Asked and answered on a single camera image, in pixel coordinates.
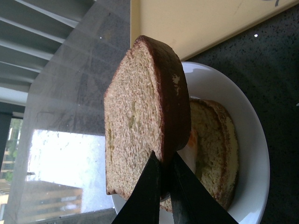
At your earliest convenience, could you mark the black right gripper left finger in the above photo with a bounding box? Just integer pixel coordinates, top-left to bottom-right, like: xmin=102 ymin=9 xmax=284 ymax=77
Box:
xmin=113 ymin=152 xmax=161 ymax=224

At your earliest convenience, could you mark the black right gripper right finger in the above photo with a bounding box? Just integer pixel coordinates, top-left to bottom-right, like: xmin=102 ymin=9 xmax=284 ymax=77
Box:
xmin=170 ymin=153 xmax=237 ymax=224

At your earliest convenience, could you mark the fried egg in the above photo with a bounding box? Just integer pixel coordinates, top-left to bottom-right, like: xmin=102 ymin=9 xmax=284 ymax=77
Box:
xmin=177 ymin=128 xmax=198 ymax=174

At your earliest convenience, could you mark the white round plate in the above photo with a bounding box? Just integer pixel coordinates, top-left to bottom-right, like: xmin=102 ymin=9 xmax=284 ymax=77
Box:
xmin=111 ymin=61 xmax=271 ymax=224

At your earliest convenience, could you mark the bread slice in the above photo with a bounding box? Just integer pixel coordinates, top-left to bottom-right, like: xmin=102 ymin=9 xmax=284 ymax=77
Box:
xmin=159 ymin=99 xmax=239 ymax=213
xmin=104 ymin=35 xmax=191 ymax=199

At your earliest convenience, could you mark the yellow bear tray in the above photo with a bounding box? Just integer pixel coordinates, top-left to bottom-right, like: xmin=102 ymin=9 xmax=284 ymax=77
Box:
xmin=130 ymin=0 xmax=299 ymax=60

